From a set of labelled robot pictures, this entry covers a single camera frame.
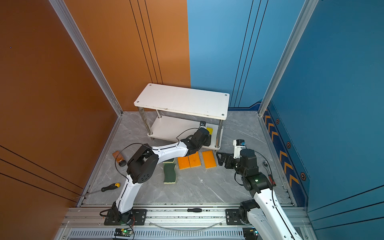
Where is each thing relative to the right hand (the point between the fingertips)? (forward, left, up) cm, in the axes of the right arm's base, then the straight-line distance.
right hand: (223, 154), depth 78 cm
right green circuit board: (-32, -11, -18) cm, 39 cm away
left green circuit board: (-32, +49, -17) cm, 61 cm away
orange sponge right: (+5, +7, -15) cm, 17 cm away
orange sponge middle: (+4, +16, -14) cm, 22 cm away
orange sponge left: (+3, +22, -15) cm, 27 cm away
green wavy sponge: (-5, +30, -13) cm, 33 cm away
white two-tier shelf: (+13, +26, +17) cm, 34 cm away
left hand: (+19, +6, -7) cm, 21 cm away
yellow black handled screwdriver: (-13, +65, -14) cm, 67 cm away
